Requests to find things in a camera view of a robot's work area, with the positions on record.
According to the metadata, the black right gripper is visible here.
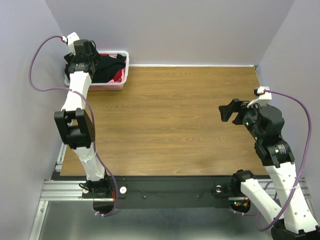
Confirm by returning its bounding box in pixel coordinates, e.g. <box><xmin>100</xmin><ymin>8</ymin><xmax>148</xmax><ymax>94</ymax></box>
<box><xmin>218</xmin><ymin>98</ymin><xmax>265</xmax><ymax>141</ymax></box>

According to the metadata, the black t shirt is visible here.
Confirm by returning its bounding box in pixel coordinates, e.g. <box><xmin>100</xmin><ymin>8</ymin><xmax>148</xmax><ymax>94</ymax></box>
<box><xmin>64</xmin><ymin>52</ymin><xmax>127</xmax><ymax>83</ymax></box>

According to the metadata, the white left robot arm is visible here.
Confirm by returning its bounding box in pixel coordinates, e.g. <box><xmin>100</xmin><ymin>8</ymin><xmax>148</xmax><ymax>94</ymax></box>
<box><xmin>54</xmin><ymin>35</ymin><xmax>111</xmax><ymax>198</ymax></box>

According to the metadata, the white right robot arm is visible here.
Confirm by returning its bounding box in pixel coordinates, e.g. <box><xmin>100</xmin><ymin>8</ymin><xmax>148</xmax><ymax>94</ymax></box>
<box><xmin>218</xmin><ymin>98</ymin><xmax>320</xmax><ymax>240</ymax></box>

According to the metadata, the red t shirt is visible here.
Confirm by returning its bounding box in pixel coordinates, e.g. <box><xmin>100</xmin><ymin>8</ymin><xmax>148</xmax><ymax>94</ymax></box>
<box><xmin>111</xmin><ymin>70</ymin><xmax>125</xmax><ymax>83</ymax></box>

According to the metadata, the white plastic laundry basket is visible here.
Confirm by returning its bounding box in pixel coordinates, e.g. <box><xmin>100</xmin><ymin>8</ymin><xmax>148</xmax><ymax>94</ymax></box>
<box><xmin>63</xmin><ymin>50</ymin><xmax>130</xmax><ymax>92</ymax></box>

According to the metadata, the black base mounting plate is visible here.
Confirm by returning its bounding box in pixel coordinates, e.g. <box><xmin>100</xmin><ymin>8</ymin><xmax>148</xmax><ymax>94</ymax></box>
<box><xmin>53</xmin><ymin>175</ymin><xmax>244</xmax><ymax>210</ymax></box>

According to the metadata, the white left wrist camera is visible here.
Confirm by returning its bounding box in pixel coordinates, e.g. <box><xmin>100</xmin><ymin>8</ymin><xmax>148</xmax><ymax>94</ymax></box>
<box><xmin>62</xmin><ymin>32</ymin><xmax>80</xmax><ymax>55</ymax></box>

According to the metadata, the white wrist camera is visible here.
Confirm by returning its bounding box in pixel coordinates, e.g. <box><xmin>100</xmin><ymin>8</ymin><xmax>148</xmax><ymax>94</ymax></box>
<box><xmin>247</xmin><ymin>86</ymin><xmax>272</xmax><ymax>108</ymax></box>
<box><xmin>62</xmin><ymin>32</ymin><xmax>80</xmax><ymax>55</ymax></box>

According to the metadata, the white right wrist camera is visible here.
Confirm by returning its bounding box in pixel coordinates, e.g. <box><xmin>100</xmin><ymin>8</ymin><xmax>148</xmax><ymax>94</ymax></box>
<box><xmin>247</xmin><ymin>86</ymin><xmax>272</xmax><ymax>108</ymax></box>

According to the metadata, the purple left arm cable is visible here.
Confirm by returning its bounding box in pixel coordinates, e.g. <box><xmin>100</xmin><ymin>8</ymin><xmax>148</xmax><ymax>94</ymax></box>
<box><xmin>29</xmin><ymin>35</ymin><xmax>118</xmax><ymax>218</ymax></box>

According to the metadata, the aluminium frame rail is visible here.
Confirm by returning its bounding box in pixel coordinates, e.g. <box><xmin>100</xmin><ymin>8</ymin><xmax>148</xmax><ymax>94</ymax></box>
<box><xmin>27</xmin><ymin>142</ymin><xmax>86</xmax><ymax>240</ymax></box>

